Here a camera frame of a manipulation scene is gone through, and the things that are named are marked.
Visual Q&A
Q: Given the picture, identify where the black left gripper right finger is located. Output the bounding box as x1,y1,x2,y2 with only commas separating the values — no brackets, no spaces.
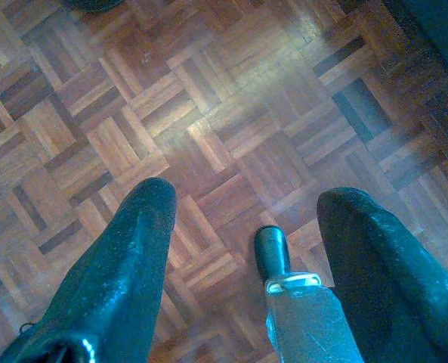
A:
317,187,448,363

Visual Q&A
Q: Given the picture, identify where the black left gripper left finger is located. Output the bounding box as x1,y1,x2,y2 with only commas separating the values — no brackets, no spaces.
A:
0,177,178,363

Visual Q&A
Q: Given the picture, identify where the dark furniture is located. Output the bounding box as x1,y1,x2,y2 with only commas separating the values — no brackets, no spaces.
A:
382,0,448,88

